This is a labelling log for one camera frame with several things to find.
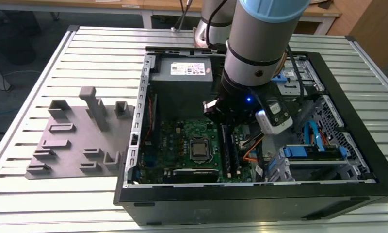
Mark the grey power supply unit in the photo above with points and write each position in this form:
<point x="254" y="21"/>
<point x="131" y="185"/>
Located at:
<point x="181" y="92"/>

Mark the grey parts rack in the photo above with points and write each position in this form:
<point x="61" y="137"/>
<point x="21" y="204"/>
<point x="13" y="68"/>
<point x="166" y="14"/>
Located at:
<point x="81" y="136"/>

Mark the black graphics card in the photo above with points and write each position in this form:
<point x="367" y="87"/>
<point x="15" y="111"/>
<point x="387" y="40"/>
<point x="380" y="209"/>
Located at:
<point x="194" y="176"/>

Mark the blue disk carrier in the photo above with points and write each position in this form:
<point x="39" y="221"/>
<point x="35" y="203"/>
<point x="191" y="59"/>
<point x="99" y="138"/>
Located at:
<point x="298" y="151"/>
<point x="279" y="78"/>

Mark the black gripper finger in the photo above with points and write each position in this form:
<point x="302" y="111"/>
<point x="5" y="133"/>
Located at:
<point x="215" y="109"/>

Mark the wooden cabinet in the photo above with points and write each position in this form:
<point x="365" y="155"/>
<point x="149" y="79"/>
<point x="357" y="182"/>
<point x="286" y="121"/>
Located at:
<point x="376" y="29"/>

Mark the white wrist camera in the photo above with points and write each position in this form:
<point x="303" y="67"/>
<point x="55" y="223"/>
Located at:
<point x="275" y="126"/>

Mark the green motherboard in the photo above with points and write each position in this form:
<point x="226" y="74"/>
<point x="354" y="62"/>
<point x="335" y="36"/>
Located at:
<point x="178" y="136"/>

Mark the thin metal rod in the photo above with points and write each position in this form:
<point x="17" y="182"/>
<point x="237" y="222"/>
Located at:
<point x="183" y="17"/>

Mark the dark RAM stick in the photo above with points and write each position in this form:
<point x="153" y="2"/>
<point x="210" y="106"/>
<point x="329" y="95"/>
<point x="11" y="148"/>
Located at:
<point x="235" y="153"/>
<point x="226" y="150"/>

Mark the silver CPU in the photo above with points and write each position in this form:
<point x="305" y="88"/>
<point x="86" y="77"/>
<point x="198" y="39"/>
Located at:
<point x="201" y="148"/>

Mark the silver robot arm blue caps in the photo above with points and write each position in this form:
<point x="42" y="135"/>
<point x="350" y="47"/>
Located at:
<point x="259" y="43"/>

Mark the silver disk bay cage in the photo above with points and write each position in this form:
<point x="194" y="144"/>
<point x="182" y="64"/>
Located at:
<point x="317" y="167"/>
<point x="286" y="91"/>

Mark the black office chair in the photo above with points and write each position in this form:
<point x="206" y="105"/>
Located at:
<point x="17" y="36"/>

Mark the black PC case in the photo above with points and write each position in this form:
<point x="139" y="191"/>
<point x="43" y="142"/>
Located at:
<point x="214" y="206"/>

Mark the CPU socket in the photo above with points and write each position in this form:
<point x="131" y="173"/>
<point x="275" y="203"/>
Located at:
<point x="199" y="160"/>

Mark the wooden desk white frame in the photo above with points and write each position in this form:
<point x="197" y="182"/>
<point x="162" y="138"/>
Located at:
<point x="85" y="3"/>

